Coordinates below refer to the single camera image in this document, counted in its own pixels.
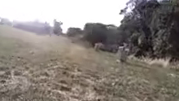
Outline pale stump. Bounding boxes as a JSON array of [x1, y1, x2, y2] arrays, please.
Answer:
[[92, 42, 102, 53]]

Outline dark hedge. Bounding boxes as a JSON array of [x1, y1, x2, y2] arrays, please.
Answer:
[[64, 17, 125, 54]]

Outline dry mown grass field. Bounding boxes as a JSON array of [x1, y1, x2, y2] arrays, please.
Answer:
[[0, 24, 179, 101]]

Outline small tree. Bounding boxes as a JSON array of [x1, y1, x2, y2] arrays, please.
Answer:
[[51, 18, 65, 38]]

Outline distant row of trees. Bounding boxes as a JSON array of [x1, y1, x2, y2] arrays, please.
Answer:
[[0, 11, 54, 37]]

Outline large dark trees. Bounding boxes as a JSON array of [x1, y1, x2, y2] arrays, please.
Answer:
[[113, 0, 179, 65]]

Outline pale post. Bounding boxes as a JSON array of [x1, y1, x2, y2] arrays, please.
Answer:
[[115, 44, 130, 64]]

